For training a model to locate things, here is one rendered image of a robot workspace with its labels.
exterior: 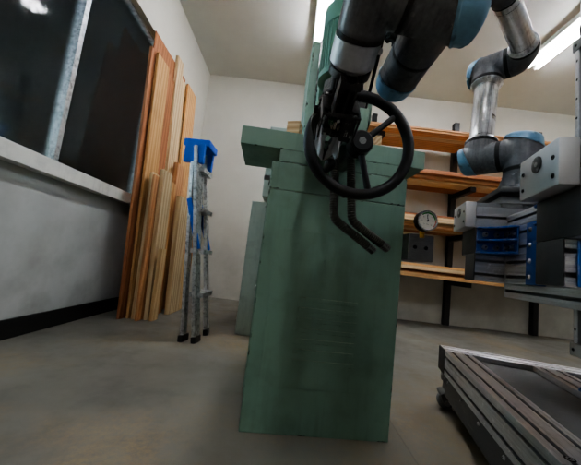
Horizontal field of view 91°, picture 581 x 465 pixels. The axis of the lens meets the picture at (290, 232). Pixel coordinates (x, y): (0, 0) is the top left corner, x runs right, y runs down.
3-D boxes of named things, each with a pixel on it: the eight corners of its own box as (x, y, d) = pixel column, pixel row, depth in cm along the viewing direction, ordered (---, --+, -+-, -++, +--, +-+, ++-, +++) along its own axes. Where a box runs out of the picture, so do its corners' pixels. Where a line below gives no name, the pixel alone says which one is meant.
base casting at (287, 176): (267, 187, 88) (271, 159, 89) (266, 216, 145) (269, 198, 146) (407, 206, 91) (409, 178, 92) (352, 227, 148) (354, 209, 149)
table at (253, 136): (235, 128, 79) (238, 108, 80) (243, 164, 109) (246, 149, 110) (443, 159, 83) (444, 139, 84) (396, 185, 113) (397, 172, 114)
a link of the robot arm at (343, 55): (335, 23, 47) (383, 32, 47) (327, 53, 50) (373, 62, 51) (336, 42, 42) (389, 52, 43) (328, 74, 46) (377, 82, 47)
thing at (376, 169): (278, 160, 89) (280, 149, 89) (276, 179, 110) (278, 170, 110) (401, 178, 92) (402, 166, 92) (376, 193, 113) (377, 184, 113)
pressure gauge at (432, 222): (417, 235, 83) (419, 208, 84) (410, 236, 87) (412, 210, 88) (437, 238, 84) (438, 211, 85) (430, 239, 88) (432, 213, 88)
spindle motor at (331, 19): (322, 66, 101) (330, -12, 105) (314, 95, 119) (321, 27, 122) (370, 74, 103) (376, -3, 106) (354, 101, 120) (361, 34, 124)
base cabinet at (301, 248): (235, 433, 80) (266, 186, 87) (248, 361, 137) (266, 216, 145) (390, 444, 83) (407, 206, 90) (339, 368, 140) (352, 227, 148)
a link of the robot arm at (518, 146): (541, 160, 94) (542, 122, 95) (492, 168, 104) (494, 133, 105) (548, 172, 102) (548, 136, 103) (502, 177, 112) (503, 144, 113)
